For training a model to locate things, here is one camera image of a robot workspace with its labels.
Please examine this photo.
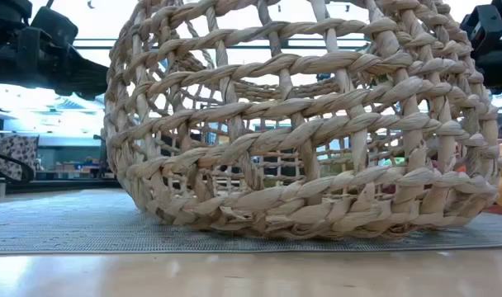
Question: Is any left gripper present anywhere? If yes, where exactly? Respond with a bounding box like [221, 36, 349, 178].
[0, 24, 109, 101]

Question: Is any woven wicker basket with handles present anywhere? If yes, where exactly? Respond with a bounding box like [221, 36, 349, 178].
[103, 0, 501, 241]

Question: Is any patterned fabric bag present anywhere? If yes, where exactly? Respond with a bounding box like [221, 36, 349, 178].
[0, 134, 40, 182]

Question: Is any grey woven placemat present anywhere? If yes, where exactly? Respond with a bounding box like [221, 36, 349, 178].
[0, 188, 502, 255]

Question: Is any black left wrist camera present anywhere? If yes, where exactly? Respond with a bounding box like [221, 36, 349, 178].
[30, 6, 79, 47]

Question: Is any black looped cable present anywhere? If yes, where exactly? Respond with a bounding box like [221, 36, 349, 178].
[0, 148, 36, 185]

